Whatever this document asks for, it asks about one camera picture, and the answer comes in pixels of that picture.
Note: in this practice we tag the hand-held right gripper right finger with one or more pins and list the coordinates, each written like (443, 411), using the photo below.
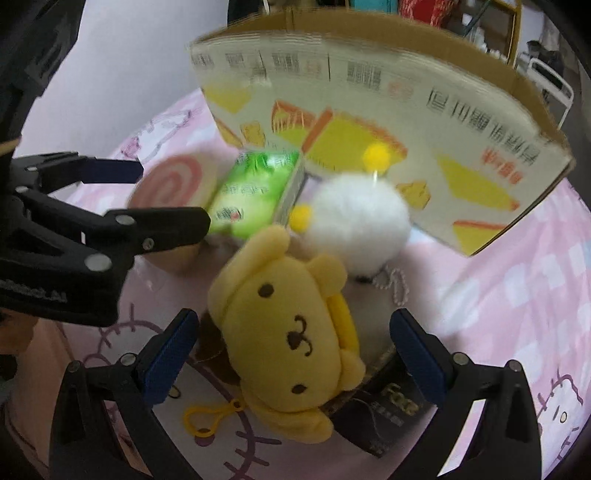
(415, 355)

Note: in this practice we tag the green tissue pack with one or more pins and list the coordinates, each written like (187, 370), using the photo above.
(249, 189)

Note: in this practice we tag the yellow dog plush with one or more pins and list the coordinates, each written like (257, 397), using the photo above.
(286, 314)

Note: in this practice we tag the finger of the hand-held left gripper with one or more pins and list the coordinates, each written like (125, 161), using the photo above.
(115, 170)
(175, 228)

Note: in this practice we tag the teal bag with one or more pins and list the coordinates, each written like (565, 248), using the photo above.
(346, 4)

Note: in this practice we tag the red bag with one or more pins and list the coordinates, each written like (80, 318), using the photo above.
(425, 7)

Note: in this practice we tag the white fluffy plush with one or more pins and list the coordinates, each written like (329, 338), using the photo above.
(355, 221)

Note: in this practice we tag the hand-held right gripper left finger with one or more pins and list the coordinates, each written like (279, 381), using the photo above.
(171, 360)

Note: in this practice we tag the pink swirl roll plush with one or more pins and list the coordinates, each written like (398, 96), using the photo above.
(171, 180)

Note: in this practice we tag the black packet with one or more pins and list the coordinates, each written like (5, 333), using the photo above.
(383, 415)

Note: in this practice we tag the white cart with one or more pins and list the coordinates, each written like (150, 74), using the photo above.
(554, 81)

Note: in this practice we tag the pink printed bedsheet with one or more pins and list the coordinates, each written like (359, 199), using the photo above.
(508, 295)

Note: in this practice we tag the printed cardboard box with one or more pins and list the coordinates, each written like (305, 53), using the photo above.
(369, 83)

